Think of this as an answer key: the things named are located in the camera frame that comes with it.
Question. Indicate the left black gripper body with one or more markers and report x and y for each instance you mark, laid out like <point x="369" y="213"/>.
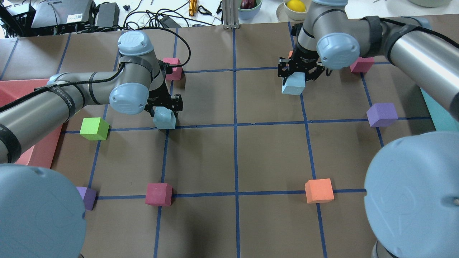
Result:
<point x="158" y="97"/>

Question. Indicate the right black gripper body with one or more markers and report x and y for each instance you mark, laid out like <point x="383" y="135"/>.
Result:
<point x="306" y="57"/>

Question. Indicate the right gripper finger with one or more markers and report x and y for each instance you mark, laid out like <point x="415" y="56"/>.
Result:
<point x="310" y="76"/>
<point x="282" y="78"/>

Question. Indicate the light blue foam block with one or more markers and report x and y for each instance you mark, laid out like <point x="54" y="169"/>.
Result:
<point x="294" y="84"/>
<point x="164" y="118"/>

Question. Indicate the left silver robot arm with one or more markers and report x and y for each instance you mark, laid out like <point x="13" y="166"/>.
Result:
<point x="42" y="212"/>

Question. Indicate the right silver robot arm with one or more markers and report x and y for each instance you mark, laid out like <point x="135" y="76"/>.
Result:
<point x="411" y="200"/>

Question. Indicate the pink foam block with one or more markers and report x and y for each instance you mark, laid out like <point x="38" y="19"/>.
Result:
<point x="173" y="71"/>
<point x="159" y="194"/>
<point x="362" y="65"/>

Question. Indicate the white bowl with lemon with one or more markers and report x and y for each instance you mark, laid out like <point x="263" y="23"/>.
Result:
<point x="293" y="10"/>

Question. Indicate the green foam block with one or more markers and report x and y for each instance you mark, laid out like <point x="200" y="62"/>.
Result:
<point x="94" y="129"/>

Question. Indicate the blue bowl with fruit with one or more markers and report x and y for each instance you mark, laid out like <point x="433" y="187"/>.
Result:
<point x="248" y="9"/>

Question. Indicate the purple foam block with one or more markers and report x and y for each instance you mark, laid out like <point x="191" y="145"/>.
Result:
<point x="382" y="114"/>
<point x="88" y="197"/>

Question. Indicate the black power adapter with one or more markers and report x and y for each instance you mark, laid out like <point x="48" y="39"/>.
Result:
<point x="107" y="15"/>

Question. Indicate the gold cylinder tool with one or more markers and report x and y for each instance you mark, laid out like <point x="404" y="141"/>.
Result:
<point x="192" y="10"/>

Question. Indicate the black computer box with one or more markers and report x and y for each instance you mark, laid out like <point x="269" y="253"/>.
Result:
<point x="63" y="14"/>

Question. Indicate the teal plastic tray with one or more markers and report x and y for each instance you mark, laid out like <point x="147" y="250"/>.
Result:
<point x="442" y="120"/>

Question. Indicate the aluminium frame post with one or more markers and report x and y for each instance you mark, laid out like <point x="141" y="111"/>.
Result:
<point x="230" y="10"/>

